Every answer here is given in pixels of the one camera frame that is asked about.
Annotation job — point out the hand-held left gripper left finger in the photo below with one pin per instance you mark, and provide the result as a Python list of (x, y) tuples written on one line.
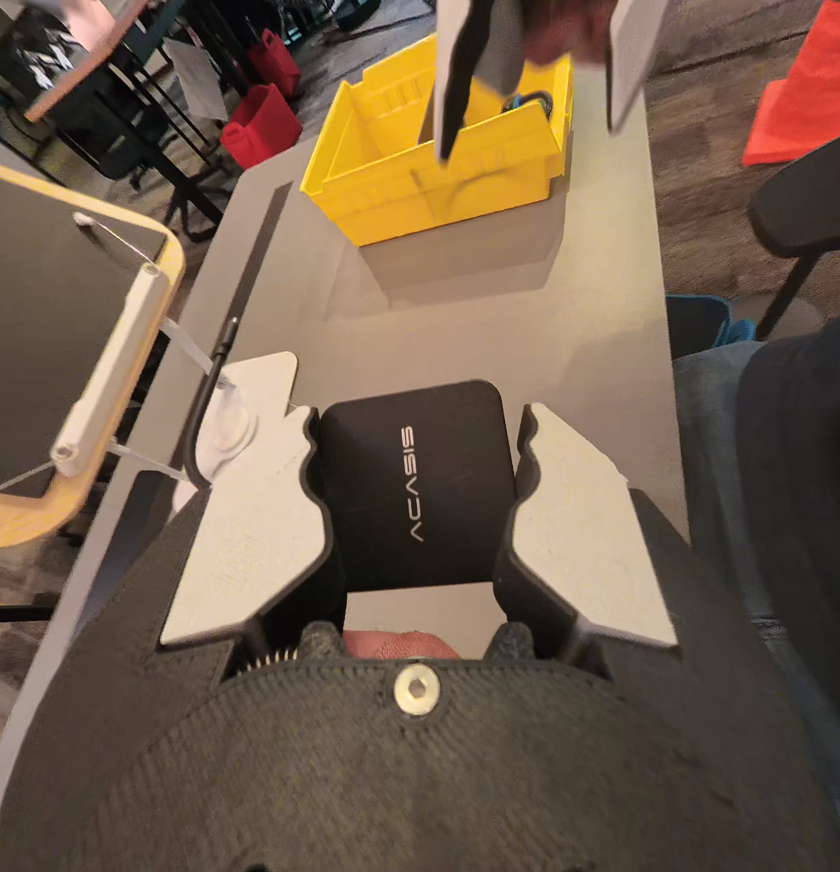
[(256, 545)]

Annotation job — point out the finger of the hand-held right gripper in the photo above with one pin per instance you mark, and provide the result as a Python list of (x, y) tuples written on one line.
[(634, 48), (450, 54)]

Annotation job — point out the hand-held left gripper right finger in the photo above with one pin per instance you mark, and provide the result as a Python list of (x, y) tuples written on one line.
[(583, 545)]

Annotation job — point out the black adapter box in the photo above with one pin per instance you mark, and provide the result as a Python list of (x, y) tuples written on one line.
[(392, 490)]

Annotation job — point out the yellow plastic bin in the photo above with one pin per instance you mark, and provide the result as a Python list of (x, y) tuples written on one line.
[(406, 197)]

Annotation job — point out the orange traffic cone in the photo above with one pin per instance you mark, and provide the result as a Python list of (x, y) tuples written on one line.
[(808, 88)]

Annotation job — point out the person's dark top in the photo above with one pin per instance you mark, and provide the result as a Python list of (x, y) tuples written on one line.
[(801, 477)]

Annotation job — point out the black office chair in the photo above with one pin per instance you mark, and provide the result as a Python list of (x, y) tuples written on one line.
[(808, 204)]

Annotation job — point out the white paper sheet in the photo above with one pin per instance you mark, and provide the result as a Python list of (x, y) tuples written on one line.
[(195, 78)]

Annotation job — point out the white tablet stand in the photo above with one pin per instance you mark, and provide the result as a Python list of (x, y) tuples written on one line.
[(45, 306)]

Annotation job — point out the wood-edged table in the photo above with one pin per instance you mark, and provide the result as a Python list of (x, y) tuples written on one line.
[(92, 34)]

